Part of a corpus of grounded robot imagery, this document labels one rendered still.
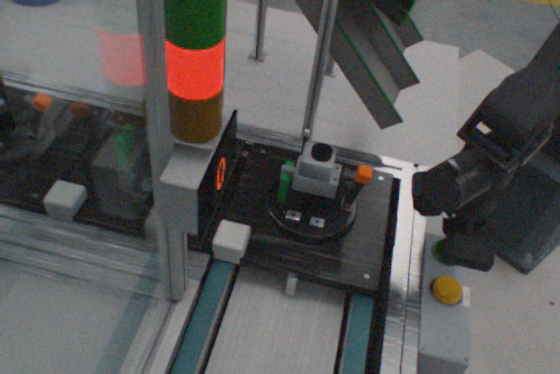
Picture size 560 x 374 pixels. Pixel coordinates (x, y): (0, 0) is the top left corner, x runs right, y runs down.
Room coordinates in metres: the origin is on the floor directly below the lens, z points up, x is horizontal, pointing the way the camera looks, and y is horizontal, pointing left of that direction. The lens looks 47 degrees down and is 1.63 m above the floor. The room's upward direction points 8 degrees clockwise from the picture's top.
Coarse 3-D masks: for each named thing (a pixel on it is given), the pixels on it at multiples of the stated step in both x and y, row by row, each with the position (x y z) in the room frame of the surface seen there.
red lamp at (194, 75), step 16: (176, 48) 0.39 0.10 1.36; (224, 48) 0.41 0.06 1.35; (176, 64) 0.39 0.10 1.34; (192, 64) 0.39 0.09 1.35; (208, 64) 0.39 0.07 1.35; (176, 80) 0.39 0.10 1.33; (192, 80) 0.39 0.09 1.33; (208, 80) 0.39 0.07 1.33; (192, 96) 0.39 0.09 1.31; (208, 96) 0.39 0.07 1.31
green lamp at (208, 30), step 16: (176, 0) 0.39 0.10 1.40; (192, 0) 0.39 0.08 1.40; (208, 0) 0.39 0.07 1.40; (224, 0) 0.41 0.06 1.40; (176, 16) 0.39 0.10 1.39; (192, 16) 0.39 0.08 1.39; (208, 16) 0.39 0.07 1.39; (224, 16) 0.41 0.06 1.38; (176, 32) 0.39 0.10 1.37; (192, 32) 0.39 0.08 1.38; (208, 32) 0.39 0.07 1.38; (224, 32) 0.41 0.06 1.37; (192, 48) 0.39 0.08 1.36; (208, 48) 0.39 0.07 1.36
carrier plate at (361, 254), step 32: (256, 160) 0.67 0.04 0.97; (288, 160) 0.68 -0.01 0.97; (256, 192) 0.60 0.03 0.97; (384, 192) 0.64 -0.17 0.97; (256, 224) 0.54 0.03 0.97; (384, 224) 0.58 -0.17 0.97; (256, 256) 0.48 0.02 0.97; (288, 256) 0.49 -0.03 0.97; (320, 256) 0.50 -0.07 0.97; (352, 256) 0.51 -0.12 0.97; (352, 288) 0.46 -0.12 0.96
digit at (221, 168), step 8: (224, 144) 0.42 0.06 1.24; (224, 152) 0.42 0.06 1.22; (224, 160) 0.42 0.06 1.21; (216, 168) 0.39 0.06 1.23; (224, 168) 0.42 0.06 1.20; (216, 176) 0.39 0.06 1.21; (224, 176) 0.42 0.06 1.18; (216, 184) 0.39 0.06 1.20; (216, 192) 0.39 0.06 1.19; (216, 200) 0.39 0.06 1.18
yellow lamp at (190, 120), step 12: (216, 96) 0.40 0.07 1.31; (180, 108) 0.39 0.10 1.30; (192, 108) 0.39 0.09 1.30; (204, 108) 0.39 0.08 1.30; (216, 108) 0.40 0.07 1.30; (180, 120) 0.39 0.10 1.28; (192, 120) 0.39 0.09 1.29; (204, 120) 0.39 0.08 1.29; (216, 120) 0.40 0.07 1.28; (180, 132) 0.39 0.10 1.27; (192, 132) 0.39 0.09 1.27; (204, 132) 0.39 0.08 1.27; (216, 132) 0.40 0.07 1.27
